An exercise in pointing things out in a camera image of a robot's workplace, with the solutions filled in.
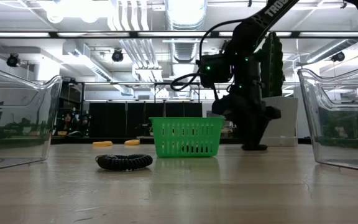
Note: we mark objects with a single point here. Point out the clear plastic bin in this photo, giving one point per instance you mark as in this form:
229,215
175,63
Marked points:
343,130
17,124

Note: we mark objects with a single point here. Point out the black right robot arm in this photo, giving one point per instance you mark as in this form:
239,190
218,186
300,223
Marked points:
259,18

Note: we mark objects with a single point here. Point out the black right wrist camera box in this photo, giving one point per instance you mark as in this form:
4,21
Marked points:
216,70

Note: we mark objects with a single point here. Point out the tall green cactus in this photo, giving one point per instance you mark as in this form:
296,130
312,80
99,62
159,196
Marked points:
275,62

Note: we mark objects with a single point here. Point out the black cabinet row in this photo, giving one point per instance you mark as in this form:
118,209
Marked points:
113,119

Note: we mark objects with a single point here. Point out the black overhead frame bar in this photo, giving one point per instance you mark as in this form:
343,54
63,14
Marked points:
54,34

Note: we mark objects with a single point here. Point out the silver ventilation duct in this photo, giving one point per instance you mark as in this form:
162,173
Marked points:
185,15

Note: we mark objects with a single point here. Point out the black ceiling spotlight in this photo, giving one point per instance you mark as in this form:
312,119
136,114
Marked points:
338,56
117,56
12,60

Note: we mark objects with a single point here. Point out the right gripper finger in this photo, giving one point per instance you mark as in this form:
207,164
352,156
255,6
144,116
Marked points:
247,133
258,132

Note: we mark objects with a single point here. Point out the black ceiling fixture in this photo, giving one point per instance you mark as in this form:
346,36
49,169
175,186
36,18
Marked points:
250,3
343,3

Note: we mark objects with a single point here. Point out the green plastic slotted basket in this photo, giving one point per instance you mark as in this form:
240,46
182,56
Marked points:
186,123

